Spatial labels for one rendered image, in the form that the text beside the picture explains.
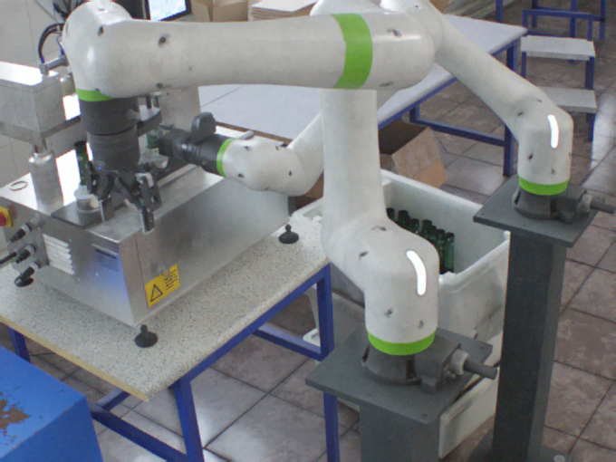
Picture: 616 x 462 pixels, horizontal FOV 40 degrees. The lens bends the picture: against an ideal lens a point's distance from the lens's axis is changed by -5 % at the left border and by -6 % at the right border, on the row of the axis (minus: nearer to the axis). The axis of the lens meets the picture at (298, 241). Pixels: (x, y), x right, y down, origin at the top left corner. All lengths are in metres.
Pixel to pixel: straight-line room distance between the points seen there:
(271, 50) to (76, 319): 1.15
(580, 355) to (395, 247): 1.80
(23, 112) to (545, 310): 1.36
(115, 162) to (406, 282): 0.51
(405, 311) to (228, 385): 1.65
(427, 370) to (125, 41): 0.80
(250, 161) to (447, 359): 0.62
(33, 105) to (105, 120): 0.72
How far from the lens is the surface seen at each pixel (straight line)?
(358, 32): 1.29
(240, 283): 2.23
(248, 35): 1.22
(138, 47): 1.16
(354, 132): 1.53
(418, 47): 1.33
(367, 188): 1.58
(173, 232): 2.05
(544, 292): 2.25
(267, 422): 2.94
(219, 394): 3.07
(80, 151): 2.00
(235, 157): 1.93
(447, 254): 2.72
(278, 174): 1.91
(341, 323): 2.76
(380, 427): 1.71
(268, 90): 3.45
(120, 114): 1.32
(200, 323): 2.10
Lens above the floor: 1.94
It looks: 30 degrees down
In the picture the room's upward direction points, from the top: 4 degrees counter-clockwise
